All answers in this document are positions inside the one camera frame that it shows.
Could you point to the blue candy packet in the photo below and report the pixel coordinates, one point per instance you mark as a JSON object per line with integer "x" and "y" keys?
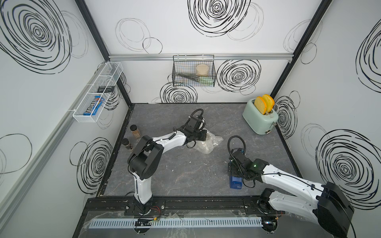
{"x": 95, "y": 104}

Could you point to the brown spice jar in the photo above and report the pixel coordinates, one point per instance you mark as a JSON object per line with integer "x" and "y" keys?
{"x": 135, "y": 131}

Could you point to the white slotted cable duct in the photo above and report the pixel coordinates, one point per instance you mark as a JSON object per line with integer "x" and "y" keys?
{"x": 216, "y": 222}

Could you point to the front yellow toast slice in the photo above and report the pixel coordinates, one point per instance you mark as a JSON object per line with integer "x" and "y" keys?
{"x": 261, "y": 105}

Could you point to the yellow toast slice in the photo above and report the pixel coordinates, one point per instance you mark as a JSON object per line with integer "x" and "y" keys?
{"x": 269, "y": 102}
{"x": 261, "y": 105}

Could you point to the mint green toaster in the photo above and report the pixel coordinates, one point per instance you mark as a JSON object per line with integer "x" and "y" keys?
{"x": 259, "y": 123}

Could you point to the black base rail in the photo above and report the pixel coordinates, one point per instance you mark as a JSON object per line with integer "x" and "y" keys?
{"x": 162, "y": 205}

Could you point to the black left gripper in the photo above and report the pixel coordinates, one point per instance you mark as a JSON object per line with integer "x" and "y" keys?
{"x": 203, "y": 134}

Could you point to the clear bubble wrap sheet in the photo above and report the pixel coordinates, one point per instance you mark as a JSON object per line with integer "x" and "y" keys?
{"x": 207, "y": 146}

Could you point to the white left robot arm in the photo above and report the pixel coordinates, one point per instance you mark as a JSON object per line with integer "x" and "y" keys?
{"x": 145, "y": 158}

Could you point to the green item in basket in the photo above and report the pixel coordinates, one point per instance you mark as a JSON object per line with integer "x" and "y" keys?
{"x": 206, "y": 80}

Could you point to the rear yellow toast slice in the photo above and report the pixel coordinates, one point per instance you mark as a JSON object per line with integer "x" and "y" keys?
{"x": 269, "y": 102}

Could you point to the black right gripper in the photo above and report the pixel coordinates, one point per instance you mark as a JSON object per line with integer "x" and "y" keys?
{"x": 231, "y": 168}

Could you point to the blue tape dispenser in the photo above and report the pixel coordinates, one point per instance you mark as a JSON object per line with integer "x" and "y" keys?
{"x": 235, "y": 182}

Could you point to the small black box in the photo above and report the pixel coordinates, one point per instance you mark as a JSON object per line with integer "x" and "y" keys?
{"x": 106, "y": 89}

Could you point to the dark spice jar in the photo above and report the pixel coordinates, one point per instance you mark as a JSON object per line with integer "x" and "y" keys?
{"x": 127, "y": 144}

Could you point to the white wire wall shelf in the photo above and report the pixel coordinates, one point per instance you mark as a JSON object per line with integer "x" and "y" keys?
{"x": 107, "y": 74}

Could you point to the black wire wall basket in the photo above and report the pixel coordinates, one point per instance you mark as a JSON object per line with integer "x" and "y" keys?
{"x": 184, "y": 69}

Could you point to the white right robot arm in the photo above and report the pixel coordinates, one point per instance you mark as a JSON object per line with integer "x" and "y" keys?
{"x": 324, "y": 204}

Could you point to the beige round container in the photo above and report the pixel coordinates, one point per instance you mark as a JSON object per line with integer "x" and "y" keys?
{"x": 202, "y": 70}

